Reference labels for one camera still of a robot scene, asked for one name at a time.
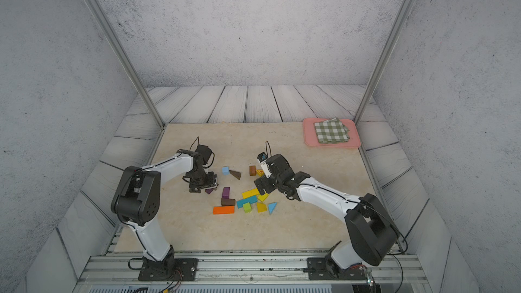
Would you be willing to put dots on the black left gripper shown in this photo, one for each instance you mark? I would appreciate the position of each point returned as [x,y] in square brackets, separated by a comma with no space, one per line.
[212,182]

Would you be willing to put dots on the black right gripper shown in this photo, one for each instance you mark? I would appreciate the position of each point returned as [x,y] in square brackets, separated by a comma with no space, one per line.
[267,187]

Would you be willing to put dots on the lime green long block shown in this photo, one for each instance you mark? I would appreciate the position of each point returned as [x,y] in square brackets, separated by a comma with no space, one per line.
[262,198]

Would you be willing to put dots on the light blue triangle block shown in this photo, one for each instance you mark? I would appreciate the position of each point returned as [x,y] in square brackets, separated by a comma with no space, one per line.
[271,207]

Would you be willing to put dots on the dark brown rectangular block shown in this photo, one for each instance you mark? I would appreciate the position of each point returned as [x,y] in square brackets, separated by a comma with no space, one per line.
[228,202]

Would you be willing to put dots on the yellow long wooden block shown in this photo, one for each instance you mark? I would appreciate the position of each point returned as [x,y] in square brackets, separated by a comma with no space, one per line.
[250,193]

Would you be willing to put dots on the orange long wooden block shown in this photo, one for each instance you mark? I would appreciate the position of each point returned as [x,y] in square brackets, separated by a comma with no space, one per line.
[220,210]

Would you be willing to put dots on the teal long wooden block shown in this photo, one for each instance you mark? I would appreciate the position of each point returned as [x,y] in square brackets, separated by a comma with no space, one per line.
[250,200]

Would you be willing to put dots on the brown slanted wooden block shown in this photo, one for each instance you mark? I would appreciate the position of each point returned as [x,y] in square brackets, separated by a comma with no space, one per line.
[235,174]

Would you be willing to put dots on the green small cube block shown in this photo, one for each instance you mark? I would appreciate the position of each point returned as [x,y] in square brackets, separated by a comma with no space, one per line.
[247,208]

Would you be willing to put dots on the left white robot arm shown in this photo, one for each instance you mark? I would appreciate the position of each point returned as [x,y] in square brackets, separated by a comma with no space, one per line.
[136,201]

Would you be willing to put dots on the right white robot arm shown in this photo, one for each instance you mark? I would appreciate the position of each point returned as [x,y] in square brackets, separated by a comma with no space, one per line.
[372,233]

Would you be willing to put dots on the purple rectangular wooden block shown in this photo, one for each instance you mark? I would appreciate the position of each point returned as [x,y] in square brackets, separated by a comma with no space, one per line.
[226,193]

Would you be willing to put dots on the brown small wooden block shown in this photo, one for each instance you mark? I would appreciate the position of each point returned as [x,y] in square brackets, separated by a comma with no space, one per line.
[252,170]

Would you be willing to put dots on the pink tray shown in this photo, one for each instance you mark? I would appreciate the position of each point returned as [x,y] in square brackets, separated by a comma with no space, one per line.
[310,136]

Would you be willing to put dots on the green checkered cloth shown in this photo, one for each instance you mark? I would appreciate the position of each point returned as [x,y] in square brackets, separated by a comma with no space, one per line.
[331,131]

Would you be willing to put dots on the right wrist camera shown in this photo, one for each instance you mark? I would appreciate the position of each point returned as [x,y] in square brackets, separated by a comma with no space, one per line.
[262,158]

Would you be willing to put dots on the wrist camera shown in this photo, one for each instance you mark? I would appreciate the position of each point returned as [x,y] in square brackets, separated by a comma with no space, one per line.
[262,158]
[207,155]

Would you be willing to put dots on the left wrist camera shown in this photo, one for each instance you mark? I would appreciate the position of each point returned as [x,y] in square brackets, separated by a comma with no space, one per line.
[207,155]

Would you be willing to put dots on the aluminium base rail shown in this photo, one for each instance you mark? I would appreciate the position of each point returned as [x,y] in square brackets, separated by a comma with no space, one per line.
[248,271]

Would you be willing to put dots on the left aluminium frame post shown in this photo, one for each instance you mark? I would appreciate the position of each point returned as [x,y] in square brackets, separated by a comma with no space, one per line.
[115,44]

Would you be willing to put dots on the aluminium frame post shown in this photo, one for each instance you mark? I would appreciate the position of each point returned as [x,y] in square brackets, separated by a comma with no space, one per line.
[392,39]
[115,44]

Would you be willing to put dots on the right aluminium frame post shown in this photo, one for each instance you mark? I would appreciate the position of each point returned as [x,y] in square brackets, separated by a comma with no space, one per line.
[392,39]

